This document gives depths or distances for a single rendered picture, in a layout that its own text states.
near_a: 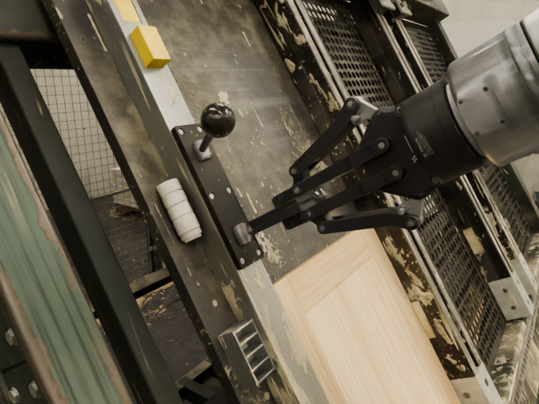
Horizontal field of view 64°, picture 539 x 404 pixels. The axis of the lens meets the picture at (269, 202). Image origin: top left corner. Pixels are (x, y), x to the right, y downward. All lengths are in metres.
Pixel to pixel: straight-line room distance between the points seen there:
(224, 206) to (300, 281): 0.18
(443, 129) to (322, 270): 0.43
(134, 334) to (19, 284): 0.19
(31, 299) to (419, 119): 0.34
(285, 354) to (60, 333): 0.28
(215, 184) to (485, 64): 0.35
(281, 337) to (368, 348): 0.23
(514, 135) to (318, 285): 0.44
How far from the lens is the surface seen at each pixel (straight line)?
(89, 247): 0.56
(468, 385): 1.00
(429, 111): 0.34
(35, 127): 0.60
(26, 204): 0.43
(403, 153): 0.37
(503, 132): 0.33
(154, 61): 0.60
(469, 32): 4.53
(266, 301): 0.57
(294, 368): 0.59
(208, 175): 0.56
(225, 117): 0.46
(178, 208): 0.54
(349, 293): 0.76
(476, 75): 0.33
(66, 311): 0.42
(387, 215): 0.39
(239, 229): 0.55
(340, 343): 0.71
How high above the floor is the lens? 1.59
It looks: 16 degrees down
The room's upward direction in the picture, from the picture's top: straight up
